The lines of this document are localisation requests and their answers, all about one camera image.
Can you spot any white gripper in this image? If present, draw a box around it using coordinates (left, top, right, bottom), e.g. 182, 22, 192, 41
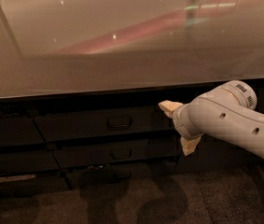
159, 100, 203, 156

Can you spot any dark top drawer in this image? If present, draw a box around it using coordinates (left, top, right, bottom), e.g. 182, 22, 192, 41
35, 105, 172, 142

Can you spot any dark drawer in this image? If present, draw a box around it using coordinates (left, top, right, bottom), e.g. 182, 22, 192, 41
66, 161, 176, 189
35, 105, 172, 142
54, 136, 180, 168

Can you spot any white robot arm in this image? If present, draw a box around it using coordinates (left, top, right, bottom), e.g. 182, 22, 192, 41
159, 80, 264, 159

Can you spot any dark middle drawer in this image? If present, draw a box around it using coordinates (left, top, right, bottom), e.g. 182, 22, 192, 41
54, 136, 180, 168

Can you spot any dark bottom drawer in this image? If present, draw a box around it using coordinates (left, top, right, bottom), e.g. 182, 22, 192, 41
66, 161, 176, 189

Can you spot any dark left drawer column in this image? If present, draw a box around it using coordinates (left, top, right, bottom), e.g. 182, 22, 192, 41
0, 118, 69, 198

